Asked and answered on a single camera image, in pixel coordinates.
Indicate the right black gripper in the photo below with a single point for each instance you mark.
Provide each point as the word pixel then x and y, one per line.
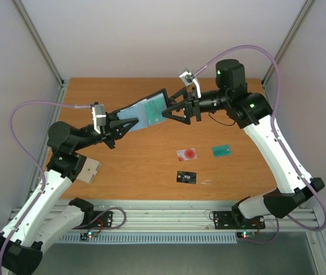
pixel 193 106

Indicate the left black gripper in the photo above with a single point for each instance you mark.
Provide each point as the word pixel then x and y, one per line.
pixel 116 130

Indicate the black leather card holder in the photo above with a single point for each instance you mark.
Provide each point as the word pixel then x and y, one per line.
pixel 137 110

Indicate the red white credit card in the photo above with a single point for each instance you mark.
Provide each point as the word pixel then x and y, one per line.
pixel 187 154

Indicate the green credit card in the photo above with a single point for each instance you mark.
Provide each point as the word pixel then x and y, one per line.
pixel 154 108
pixel 223 150

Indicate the black VIP credit card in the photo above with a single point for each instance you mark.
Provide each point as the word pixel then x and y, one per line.
pixel 186 177

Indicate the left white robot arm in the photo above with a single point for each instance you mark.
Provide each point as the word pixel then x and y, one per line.
pixel 24 240

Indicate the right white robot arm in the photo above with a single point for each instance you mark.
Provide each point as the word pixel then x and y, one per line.
pixel 253 114

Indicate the grey card holder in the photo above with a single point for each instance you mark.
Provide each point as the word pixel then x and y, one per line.
pixel 89 170

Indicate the left circuit board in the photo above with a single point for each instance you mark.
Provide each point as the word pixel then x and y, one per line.
pixel 88 235

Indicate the circuit board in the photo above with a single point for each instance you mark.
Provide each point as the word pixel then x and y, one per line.
pixel 246 234
pixel 88 235

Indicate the right circuit board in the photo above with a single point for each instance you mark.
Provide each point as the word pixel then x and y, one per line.
pixel 246 234

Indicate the aluminium frame rails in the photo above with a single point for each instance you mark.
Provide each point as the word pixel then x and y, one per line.
pixel 182 216

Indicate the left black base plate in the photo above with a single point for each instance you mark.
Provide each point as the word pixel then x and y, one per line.
pixel 99 219

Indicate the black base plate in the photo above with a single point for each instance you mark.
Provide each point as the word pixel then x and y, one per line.
pixel 99 219
pixel 224 221

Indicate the grey slotted cable duct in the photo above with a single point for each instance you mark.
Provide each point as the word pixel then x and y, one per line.
pixel 113 238

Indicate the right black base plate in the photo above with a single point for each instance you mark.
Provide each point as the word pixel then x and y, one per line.
pixel 224 221

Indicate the right aluminium corner post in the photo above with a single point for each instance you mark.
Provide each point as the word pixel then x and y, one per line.
pixel 295 27

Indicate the aluminium corner post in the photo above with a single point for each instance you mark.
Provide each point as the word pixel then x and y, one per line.
pixel 295 27
pixel 23 13

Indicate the left aluminium corner post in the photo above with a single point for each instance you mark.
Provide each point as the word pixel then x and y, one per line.
pixel 23 13

